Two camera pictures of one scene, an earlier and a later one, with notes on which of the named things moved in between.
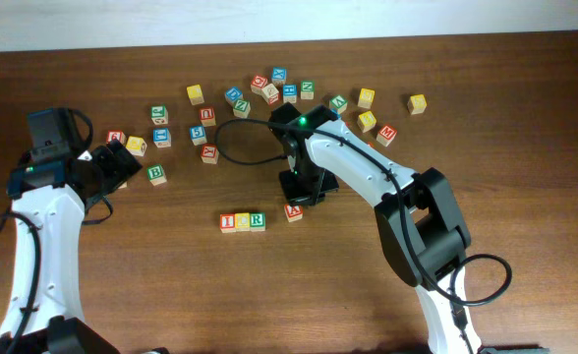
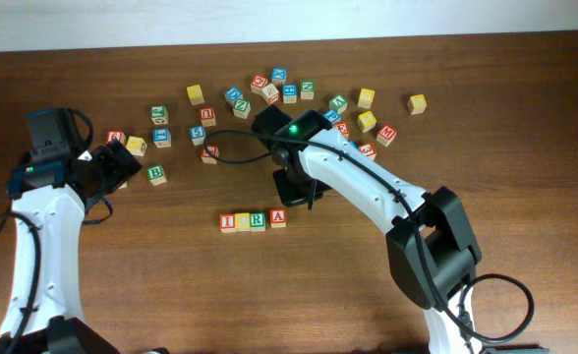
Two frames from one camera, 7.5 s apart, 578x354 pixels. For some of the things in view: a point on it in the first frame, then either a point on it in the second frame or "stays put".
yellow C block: x=242 y=222 stays put
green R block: x=258 y=221 stays put
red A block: x=293 y=212 → x=278 y=217
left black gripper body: x=111 y=168 stays put
